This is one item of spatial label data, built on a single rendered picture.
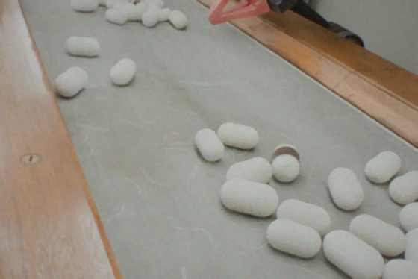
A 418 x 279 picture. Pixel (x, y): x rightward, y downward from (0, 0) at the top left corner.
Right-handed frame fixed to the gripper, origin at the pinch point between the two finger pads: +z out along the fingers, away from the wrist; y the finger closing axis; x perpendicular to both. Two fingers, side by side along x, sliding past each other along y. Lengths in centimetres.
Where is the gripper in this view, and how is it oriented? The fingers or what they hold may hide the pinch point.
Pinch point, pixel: (213, 16)
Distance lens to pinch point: 58.6
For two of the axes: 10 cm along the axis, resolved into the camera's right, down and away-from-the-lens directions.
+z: -7.8, 6.3, -0.1
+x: 4.6, 5.8, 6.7
